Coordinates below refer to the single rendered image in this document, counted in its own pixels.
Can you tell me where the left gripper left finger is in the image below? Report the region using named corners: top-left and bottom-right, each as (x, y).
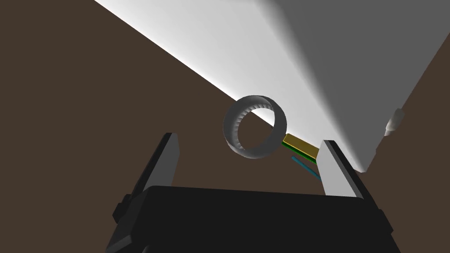
top-left (131, 132), bottom-right (180, 202)

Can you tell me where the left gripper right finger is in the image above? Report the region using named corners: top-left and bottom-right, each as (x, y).
top-left (316, 140), bottom-right (364, 199)

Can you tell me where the teal book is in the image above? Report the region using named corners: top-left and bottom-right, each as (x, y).
top-left (291, 156), bottom-right (322, 181)

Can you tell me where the green book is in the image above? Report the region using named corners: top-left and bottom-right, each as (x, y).
top-left (281, 142), bottom-right (318, 165)

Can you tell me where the yellow book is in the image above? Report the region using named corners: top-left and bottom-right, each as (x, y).
top-left (283, 133), bottom-right (320, 159)

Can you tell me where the white door knob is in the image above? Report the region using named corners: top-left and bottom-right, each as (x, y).
top-left (384, 108), bottom-right (405, 137)

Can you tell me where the grey ring-shaped bowl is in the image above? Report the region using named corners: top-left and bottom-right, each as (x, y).
top-left (223, 94), bottom-right (288, 159)

